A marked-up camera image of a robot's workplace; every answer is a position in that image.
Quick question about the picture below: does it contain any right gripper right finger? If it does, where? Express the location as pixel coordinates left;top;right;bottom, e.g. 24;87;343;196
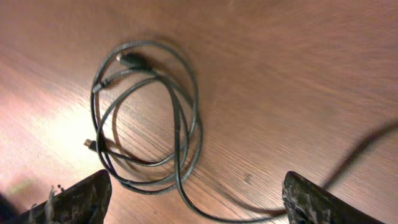
282;171;382;224

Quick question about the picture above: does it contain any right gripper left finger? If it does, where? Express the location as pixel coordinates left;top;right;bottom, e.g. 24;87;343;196
6;169;112;224

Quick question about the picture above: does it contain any black usb cable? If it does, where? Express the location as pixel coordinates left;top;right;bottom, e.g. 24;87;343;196
83;39;289;224

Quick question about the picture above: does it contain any right camera cable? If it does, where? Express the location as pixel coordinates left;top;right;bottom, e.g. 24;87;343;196
322;119;398;190

